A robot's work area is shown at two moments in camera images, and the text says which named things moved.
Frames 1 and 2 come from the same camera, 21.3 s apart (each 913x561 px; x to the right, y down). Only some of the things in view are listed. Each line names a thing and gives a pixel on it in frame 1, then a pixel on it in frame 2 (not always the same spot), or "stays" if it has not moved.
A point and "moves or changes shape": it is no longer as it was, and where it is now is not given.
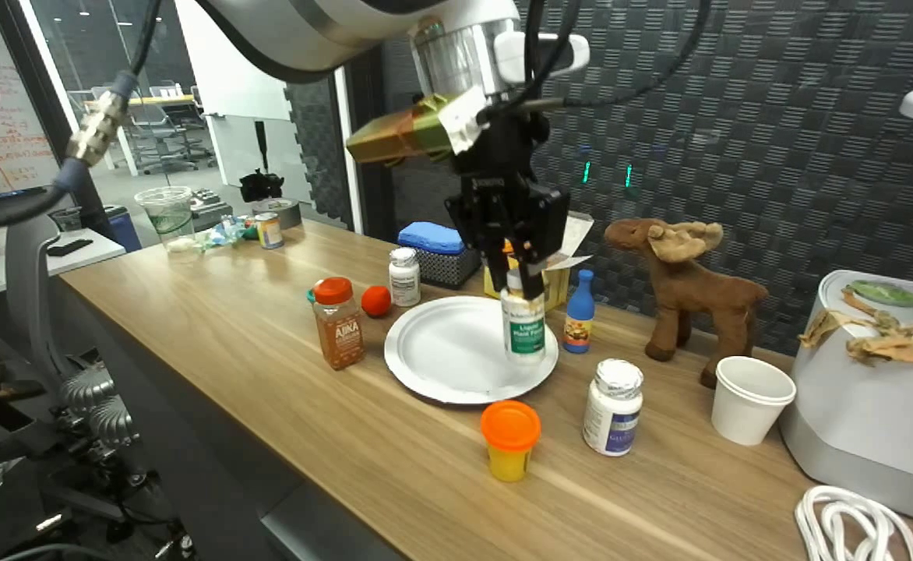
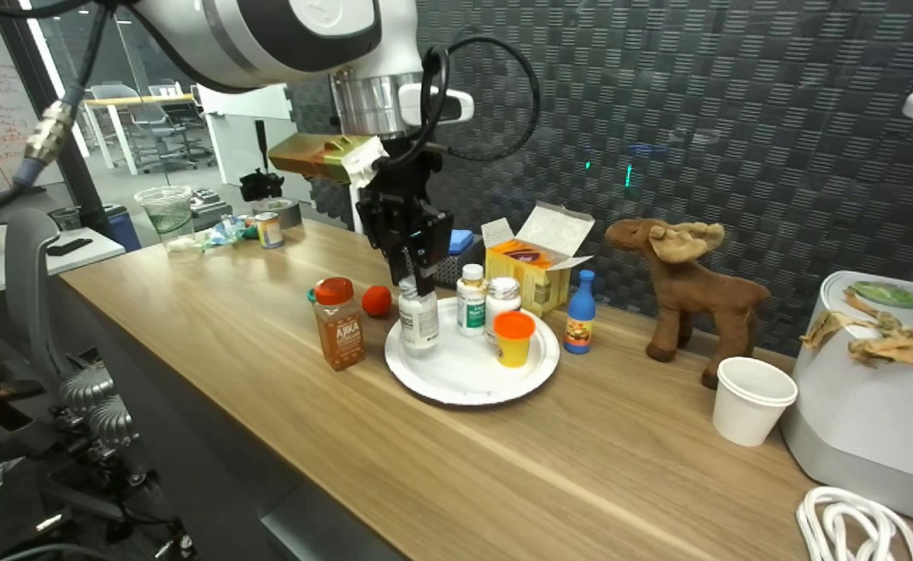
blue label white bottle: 614,406 -> 504,297
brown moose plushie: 689,297 stays
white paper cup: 746,395 stays
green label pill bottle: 525,325 -> 472,300
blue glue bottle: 582,315 stays
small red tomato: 374,300 stays
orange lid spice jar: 338,318 stays
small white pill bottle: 404,277 moves or changes shape
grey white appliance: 874,391 stays
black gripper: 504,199 -> 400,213
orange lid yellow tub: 510,430 -> 513,333
